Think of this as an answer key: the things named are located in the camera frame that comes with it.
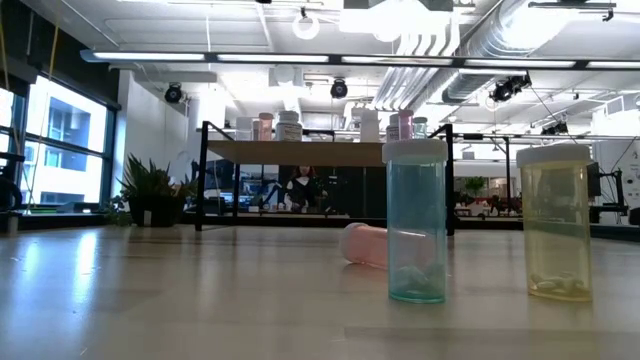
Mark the white pill bottle blue label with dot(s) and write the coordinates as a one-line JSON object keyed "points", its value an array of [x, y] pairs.
{"points": [[289, 131]]}

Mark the white Melatonin supplement bottle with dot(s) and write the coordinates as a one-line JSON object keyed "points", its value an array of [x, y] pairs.
{"points": [[369, 127]]}

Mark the clear jar white cap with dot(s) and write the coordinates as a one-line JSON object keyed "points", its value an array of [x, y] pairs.
{"points": [[244, 130]]}

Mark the teal vial white cap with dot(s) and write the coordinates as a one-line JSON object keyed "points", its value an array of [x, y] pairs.
{"points": [[415, 150]]}

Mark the purple vial white cap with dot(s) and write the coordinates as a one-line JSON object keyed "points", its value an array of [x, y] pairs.
{"points": [[406, 127]]}

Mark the yellow vial white cap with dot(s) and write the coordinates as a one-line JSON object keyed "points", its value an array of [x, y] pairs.
{"points": [[554, 155]]}

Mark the person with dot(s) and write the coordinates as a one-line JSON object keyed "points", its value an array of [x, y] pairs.
{"points": [[302, 192]]}

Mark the black ceiling spotlight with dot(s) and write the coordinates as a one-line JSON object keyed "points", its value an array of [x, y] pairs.
{"points": [[555, 128], [339, 88], [173, 93], [510, 87]]}

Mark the small plant white pot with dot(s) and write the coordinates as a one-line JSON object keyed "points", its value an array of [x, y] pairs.
{"points": [[475, 185]]}

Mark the green plant black pot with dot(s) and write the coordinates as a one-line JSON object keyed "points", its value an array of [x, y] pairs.
{"points": [[150, 212]]}

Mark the long ceiling light strip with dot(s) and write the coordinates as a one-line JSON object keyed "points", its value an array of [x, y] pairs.
{"points": [[150, 56]]}

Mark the large glass window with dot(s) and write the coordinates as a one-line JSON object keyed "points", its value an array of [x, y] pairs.
{"points": [[65, 130]]}

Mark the black computer monitor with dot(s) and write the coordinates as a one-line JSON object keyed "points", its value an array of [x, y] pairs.
{"points": [[595, 180]]}

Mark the wooden shelf black metal frame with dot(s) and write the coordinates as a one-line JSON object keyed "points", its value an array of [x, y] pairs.
{"points": [[300, 152]]}

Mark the silver ventilation duct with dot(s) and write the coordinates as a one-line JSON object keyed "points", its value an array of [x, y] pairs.
{"points": [[500, 35]]}

